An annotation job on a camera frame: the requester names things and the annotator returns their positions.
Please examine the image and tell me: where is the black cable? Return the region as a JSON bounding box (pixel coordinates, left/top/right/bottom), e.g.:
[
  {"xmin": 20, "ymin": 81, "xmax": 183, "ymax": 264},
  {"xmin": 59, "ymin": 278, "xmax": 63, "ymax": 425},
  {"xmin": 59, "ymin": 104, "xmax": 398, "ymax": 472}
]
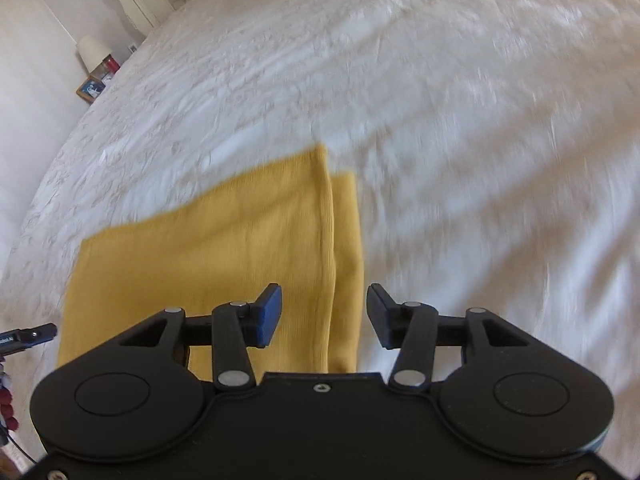
[{"xmin": 0, "ymin": 425, "xmax": 41, "ymax": 466}]

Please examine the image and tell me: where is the wooden photo frame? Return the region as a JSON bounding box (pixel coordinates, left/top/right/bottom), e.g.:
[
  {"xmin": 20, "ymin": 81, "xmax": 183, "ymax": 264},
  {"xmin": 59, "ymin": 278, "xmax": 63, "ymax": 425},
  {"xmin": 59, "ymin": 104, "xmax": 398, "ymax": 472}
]
[{"xmin": 76, "ymin": 75, "xmax": 107, "ymax": 106}]

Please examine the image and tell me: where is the yellow knitted sweater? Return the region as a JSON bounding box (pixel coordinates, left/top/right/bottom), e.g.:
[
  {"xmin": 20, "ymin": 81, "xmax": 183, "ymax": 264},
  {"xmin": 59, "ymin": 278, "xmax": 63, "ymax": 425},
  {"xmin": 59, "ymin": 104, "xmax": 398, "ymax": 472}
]
[{"xmin": 56, "ymin": 144, "xmax": 365, "ymax": 381}]

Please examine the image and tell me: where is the dark red knitted cloth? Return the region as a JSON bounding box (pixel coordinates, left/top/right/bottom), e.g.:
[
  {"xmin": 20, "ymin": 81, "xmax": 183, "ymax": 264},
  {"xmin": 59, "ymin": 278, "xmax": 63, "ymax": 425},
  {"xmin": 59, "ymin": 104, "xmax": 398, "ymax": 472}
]
[{"xmin": 0, "ymin": 360, "xmax": 22, "ymax": 433}]

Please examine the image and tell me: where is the cream table lamp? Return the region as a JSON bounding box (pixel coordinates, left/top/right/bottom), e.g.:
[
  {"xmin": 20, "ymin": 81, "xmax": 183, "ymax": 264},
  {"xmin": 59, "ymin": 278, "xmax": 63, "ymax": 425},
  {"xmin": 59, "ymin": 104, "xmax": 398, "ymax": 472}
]
[{"xmin": 75, "ymin": 35, "xmax": 112, "ymax": 75}]

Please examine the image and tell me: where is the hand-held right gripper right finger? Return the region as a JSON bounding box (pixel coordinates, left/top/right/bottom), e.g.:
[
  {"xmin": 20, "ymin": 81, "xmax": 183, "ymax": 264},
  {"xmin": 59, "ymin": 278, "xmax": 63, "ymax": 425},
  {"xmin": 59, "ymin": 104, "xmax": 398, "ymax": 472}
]
[{"xmin": 367, "ymin": 283, "xmax": 531, "ymax": 393}]

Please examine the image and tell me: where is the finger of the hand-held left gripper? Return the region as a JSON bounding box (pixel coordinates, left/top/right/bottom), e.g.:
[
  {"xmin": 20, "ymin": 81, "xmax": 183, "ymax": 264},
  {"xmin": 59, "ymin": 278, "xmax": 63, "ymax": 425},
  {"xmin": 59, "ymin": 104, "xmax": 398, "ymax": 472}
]
[{"xmin": 17, "ymin": 324, "xmax": 58, "ymax": 346}]

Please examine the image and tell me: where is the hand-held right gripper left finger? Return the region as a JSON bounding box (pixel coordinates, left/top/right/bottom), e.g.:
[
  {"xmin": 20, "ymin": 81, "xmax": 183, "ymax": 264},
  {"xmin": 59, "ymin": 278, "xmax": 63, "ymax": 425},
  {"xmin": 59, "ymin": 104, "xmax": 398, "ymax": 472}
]
[{"xmin": 117, "ymin": 283, "xmax": 282, "ymax": 392}]

